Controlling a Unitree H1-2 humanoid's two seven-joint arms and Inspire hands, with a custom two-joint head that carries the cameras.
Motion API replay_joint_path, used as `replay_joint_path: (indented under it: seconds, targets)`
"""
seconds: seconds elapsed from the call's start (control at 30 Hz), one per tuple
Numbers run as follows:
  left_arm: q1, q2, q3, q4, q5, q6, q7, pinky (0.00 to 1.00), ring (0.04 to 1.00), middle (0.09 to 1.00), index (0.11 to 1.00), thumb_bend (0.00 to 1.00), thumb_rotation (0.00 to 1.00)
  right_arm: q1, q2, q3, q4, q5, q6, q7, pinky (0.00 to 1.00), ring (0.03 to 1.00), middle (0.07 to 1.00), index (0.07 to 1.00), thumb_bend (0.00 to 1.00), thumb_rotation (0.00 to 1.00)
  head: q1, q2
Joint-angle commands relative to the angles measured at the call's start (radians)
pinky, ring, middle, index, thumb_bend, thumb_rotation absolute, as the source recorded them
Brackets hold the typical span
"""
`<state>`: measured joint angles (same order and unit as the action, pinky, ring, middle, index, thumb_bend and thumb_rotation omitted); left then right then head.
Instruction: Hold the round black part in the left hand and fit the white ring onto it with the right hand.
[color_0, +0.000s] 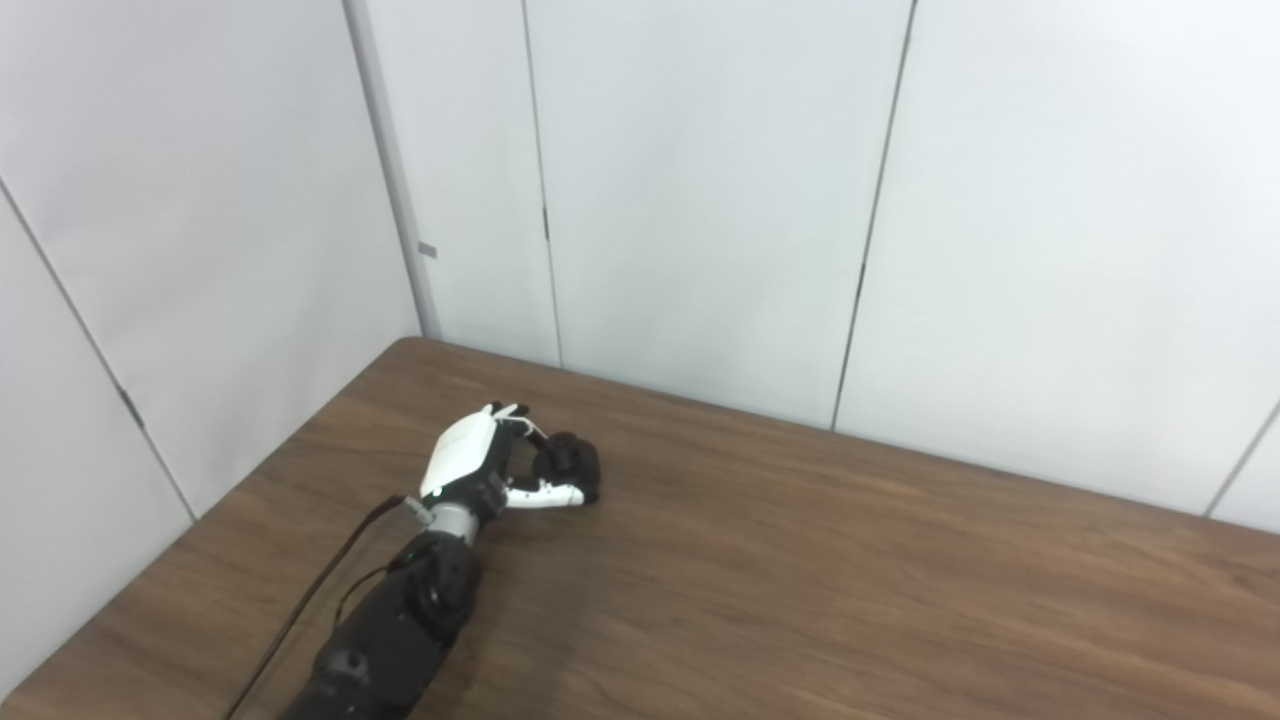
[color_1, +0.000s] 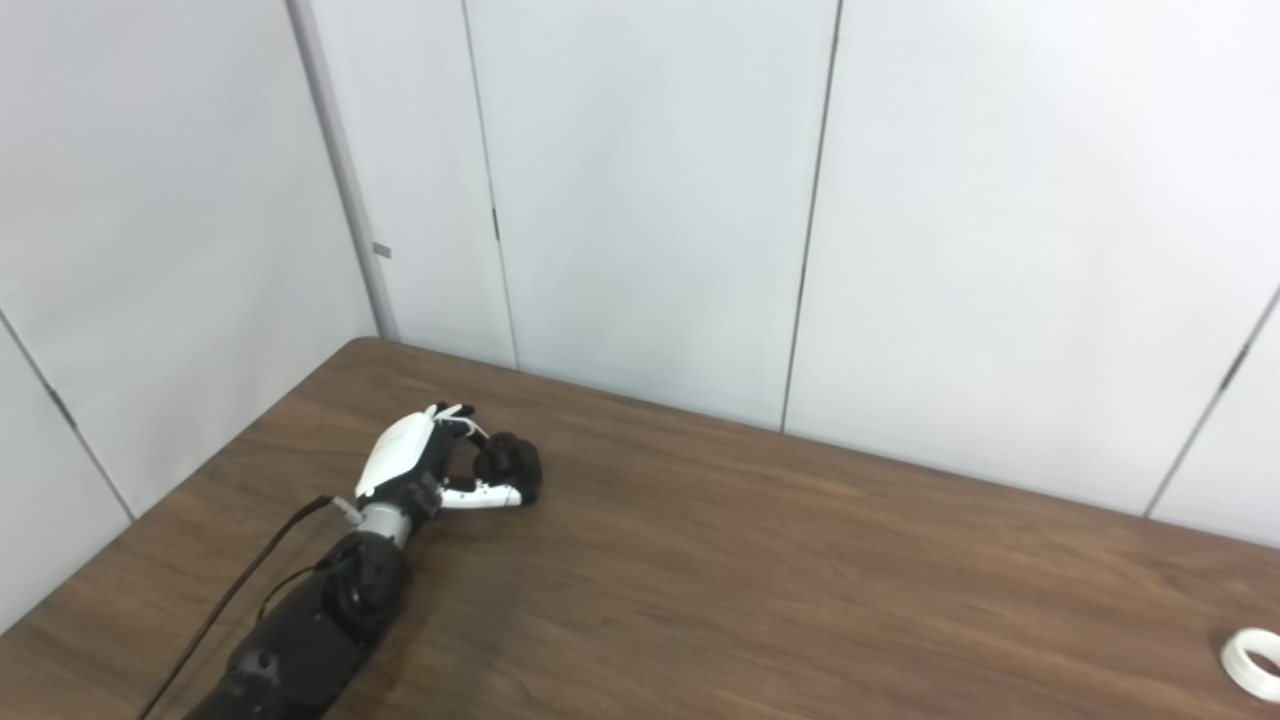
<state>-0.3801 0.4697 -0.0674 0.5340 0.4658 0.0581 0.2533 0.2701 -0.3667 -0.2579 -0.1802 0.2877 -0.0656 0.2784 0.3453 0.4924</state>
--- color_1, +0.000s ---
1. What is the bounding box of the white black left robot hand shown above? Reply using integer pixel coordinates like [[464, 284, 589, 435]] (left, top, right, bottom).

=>
[[355, 403, 526, 521]]

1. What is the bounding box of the round black plastic part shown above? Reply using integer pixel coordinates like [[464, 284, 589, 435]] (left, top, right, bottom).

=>
[[472, 431, 543, 506]]

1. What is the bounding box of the white toothed plastic ring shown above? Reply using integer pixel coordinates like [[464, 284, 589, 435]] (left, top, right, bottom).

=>
[[1220, 627, 1280, 703]]

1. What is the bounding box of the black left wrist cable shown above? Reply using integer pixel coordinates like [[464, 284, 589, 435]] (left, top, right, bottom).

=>
[[135, 494, 363, 720]]

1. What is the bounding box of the grey metal corner post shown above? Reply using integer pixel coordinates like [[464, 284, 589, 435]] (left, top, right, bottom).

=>
[[285, 0, 401, 343]]

